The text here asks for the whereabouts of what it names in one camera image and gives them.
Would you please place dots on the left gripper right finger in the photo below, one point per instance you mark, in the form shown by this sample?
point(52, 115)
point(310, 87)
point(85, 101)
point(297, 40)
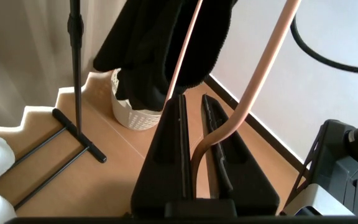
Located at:
point(247, 186)

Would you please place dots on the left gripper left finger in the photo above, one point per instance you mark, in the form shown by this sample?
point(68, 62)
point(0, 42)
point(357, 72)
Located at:
point(163, 174)

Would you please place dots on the black shorts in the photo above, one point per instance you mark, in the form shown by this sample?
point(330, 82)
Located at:
point(148, 46)

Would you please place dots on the pink clothes hanger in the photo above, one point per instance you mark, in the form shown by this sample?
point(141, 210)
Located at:
point(269, 56)

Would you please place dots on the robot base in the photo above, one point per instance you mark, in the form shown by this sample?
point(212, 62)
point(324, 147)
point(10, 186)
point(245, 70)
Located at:
point(337, 174)

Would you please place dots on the white laundry basket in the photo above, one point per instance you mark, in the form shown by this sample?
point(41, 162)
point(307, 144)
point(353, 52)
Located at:
point(135, 119)

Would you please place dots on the black clothes rack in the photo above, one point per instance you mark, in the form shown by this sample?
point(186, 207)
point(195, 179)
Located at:
point(76, 25)

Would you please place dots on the beige curtain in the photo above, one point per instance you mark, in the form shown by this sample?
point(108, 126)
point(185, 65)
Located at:
point(26, 46)

